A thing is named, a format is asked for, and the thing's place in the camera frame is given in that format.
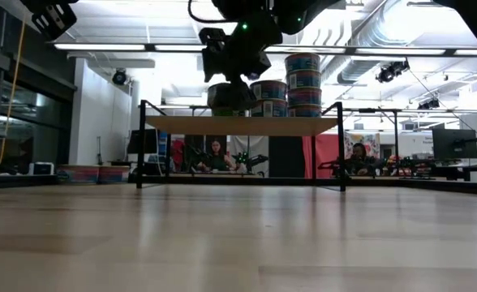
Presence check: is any gold lid seafood can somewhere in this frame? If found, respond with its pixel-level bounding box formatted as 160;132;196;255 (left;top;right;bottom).
207;82;258;113
210;107;250;118

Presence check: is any yellow cable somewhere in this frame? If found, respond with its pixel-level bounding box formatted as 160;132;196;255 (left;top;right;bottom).
0;15;27;165

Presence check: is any black aluminium table frame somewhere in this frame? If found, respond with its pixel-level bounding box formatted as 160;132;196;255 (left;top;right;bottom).
0;173;477;196

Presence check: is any white fabric panel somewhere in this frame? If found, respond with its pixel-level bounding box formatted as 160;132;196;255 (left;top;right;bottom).
230;135;270;161

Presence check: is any black fabric panel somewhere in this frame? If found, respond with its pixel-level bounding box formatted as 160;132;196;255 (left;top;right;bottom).
268;135;304;178

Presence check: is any wooden shelf with black legs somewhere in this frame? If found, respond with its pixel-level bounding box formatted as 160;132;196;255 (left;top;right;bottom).
135;99;348;192

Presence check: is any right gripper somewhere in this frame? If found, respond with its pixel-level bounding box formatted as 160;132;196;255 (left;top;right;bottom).
200;11;283;110

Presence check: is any red fabric panel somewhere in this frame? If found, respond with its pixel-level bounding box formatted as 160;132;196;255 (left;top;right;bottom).
302;133;340;179

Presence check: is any blue background object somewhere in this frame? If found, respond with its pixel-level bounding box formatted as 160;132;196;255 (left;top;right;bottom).
158;130;170;157

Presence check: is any colourful patterned cloth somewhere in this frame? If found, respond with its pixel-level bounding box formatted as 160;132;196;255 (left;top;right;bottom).
343;132;381;159

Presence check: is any black background monitor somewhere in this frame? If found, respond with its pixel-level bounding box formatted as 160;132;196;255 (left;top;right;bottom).
432;128;477;161
127;129;158;155

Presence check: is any silver ventilation duct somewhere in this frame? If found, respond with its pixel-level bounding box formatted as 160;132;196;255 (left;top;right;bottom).
335;0;426;86

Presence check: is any black ceiling spotlight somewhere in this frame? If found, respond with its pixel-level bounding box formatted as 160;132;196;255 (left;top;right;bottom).
417;97;441;110
376;59;410;84
111;68;128;86

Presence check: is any person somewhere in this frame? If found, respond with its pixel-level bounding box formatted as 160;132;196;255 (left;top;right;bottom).
342;141;380;178
197;140;239;174

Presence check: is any small white box device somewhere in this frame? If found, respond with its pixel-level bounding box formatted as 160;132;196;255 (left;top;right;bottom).
28;161;55;176

